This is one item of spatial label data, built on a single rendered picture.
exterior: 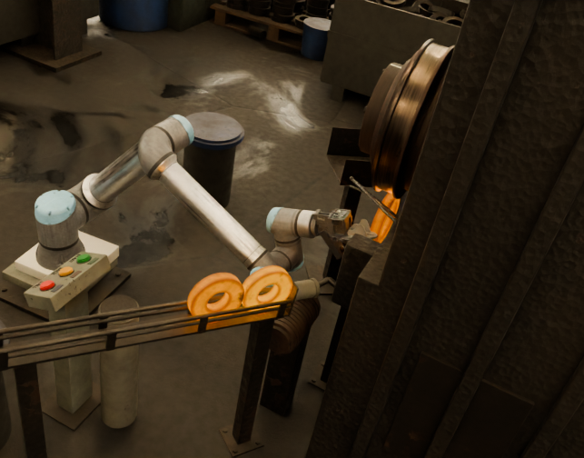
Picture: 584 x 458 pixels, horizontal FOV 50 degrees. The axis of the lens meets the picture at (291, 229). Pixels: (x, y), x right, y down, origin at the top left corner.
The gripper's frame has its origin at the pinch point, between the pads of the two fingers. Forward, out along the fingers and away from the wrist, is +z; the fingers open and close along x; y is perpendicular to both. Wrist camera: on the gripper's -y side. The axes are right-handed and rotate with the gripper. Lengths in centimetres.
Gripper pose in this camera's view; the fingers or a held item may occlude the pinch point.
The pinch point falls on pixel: (373, 237)
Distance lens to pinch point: 201.3
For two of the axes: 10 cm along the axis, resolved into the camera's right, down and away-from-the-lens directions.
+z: 8.9, 1.2, -4.4
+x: 4.4, -4.8, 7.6
